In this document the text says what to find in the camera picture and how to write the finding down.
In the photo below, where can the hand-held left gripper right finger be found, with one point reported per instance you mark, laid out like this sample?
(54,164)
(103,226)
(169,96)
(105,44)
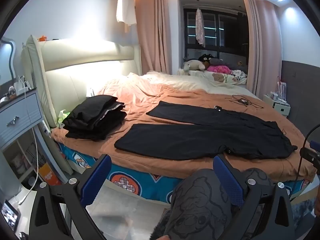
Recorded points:
(227,180)

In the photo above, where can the pile of folded black pants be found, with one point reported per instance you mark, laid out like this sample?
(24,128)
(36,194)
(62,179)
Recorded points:
(95,115)

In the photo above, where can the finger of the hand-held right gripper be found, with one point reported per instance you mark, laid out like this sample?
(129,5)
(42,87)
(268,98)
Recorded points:
(308,154)

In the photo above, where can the cream bear print duvet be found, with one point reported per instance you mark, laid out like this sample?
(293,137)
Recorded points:
(187,82)

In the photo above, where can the spotted black white plush toy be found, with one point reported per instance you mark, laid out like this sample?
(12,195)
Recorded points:
(238,76)

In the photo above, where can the brown fleece blanket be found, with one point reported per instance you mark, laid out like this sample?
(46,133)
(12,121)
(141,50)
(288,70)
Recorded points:
(190,96)

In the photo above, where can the blue grey nightstand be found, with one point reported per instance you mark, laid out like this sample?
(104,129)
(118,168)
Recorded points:
(22,112)

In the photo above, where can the blue patterned bed sheet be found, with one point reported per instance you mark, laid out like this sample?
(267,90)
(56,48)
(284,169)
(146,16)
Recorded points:
(147,177)

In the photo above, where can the orange box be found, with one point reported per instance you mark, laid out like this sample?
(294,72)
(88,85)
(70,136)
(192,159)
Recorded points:
(48,175)

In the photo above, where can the beige plush toy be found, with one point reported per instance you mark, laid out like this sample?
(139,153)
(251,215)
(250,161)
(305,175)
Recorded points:
(193,66)

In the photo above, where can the tablet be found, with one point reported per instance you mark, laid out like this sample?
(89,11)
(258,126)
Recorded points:
(10,215)

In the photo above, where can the small orange item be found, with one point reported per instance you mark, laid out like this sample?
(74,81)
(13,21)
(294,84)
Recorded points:
(43,38)

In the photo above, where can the hanging floral garment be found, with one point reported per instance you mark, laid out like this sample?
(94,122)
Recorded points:
(200,27)

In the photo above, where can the hanging white shirt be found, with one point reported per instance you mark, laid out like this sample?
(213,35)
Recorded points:
(126,2)

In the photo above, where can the dark window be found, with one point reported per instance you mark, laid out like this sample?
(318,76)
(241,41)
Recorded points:
(225,30)

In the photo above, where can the small white nightstand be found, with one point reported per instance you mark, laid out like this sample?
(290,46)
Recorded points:
(278,106)

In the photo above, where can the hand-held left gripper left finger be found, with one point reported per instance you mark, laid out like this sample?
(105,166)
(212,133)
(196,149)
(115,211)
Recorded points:
(98,180)

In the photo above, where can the person's left leg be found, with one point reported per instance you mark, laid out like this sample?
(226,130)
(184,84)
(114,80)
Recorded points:
(200,205)

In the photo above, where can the cream padded bed headboard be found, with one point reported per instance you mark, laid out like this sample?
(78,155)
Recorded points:
(87,52)

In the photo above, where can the green white printed cloth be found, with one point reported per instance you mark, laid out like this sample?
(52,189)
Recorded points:
(62,118)

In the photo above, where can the pink curtain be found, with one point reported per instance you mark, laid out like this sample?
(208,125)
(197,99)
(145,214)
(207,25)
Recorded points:
(260,42)
(155,30)

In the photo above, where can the pink plush toy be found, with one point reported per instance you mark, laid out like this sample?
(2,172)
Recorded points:
(218,69)

